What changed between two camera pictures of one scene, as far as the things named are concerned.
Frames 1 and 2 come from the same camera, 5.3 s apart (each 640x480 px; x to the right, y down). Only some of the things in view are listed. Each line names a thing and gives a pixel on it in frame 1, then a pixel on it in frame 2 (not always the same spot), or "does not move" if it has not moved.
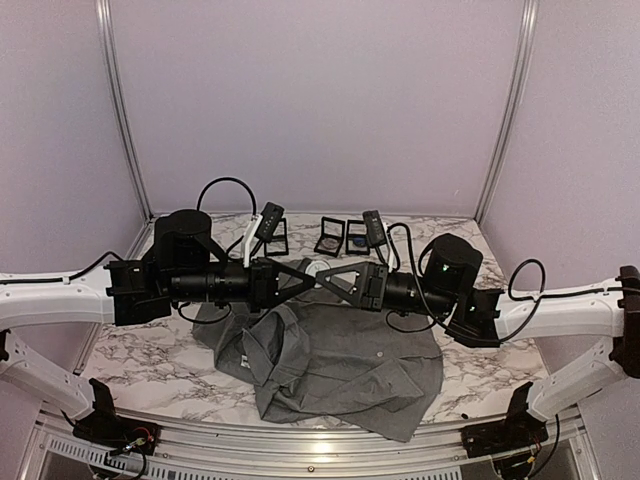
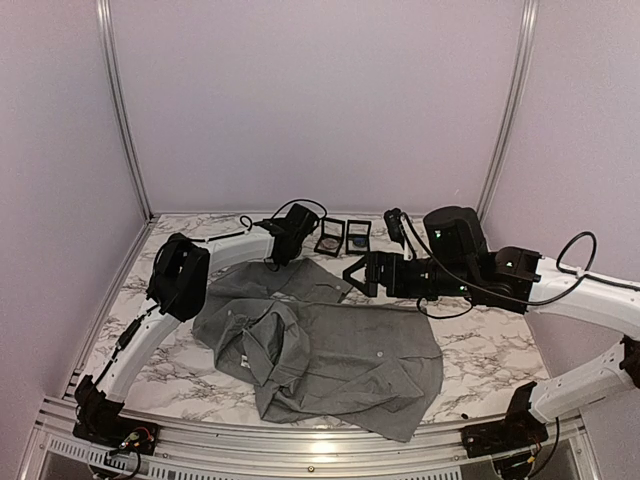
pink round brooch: x=329 y=243 does not move
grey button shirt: x=324 y=355 does not move
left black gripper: x=264 y=293 -> x=279 y=260
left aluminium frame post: x=103 y=13 does not move
